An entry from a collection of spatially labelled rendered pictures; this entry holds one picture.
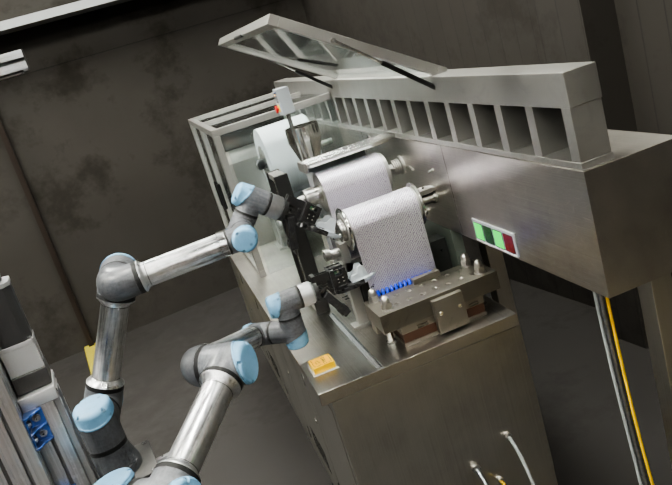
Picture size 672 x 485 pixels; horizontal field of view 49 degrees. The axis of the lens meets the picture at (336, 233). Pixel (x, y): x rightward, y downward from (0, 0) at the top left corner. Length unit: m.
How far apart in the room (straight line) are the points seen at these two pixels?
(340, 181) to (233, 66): 3.85
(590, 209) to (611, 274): 0.16
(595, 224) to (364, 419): 0.95
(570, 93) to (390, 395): 1.07
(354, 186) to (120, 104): 3.78
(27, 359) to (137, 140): 4.30
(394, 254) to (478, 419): 0.58
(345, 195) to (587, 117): 1.13
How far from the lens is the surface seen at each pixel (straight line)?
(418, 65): 2.22
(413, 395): 2.28
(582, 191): 1.68
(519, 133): 1.93
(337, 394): 2.19
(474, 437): 2.43
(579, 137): 1.65
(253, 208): 2.26
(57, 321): 6.29
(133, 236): 6.21
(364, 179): 2.57
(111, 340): 2.35
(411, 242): 2.41
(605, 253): 1.72
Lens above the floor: 1.88
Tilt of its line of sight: 15 degrees down
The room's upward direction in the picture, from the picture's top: 17 degrees counter-clockwise
